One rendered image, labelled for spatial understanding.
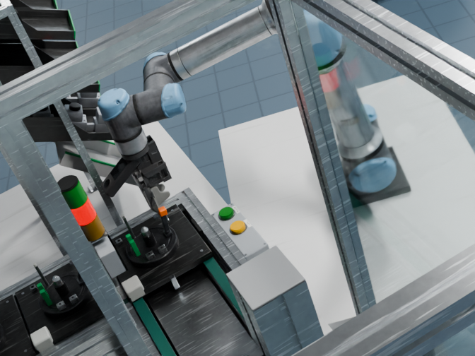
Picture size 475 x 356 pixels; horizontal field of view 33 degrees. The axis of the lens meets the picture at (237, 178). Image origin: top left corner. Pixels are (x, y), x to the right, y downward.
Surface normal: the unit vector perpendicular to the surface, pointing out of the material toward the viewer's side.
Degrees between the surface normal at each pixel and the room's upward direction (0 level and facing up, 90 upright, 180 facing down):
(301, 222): 0
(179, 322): 0
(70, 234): 90
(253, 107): 0
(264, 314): 90
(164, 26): 90
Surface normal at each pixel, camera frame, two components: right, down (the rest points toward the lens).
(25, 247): -0.26, -0.73
